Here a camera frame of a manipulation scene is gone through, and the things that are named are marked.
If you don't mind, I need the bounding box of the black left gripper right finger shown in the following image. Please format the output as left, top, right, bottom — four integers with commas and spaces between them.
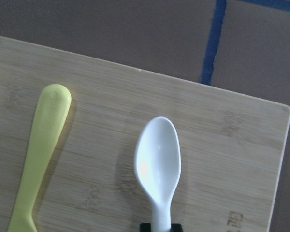
170, 223, 183, 232

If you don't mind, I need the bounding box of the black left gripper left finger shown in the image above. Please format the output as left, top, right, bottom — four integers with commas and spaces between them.
139, 223, 151, 232

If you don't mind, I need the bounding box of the white plastic spoon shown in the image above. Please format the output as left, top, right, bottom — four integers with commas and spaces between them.
134, 116, 181, 232

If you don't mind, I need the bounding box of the bamboo cutting board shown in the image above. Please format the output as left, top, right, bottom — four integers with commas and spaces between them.
0, 37, 290, 232

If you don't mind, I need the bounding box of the yellow plastic knife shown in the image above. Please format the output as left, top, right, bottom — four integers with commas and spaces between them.
8, 84, 72, 232

